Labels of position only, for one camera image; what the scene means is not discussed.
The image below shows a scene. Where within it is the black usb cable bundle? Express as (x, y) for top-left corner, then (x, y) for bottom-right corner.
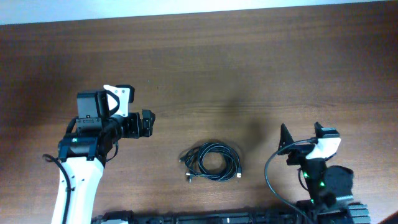
(178, 142), (243, 183)

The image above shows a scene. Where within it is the black left camera cable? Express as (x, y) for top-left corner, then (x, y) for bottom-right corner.
(42, 153), (73, 224)

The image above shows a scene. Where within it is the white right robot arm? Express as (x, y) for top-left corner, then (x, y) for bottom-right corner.
(278, 122), (354, 210)

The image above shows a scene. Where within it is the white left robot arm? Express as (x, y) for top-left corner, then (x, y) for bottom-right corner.
(43, 85), (155, 223)

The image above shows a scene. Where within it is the black right camera cable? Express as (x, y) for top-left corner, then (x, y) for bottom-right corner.
(264, 138), (318, 224)

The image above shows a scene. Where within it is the black camera cable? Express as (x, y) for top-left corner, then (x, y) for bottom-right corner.
(264, 138), (318, 224)
(42, 153), (73, 224)

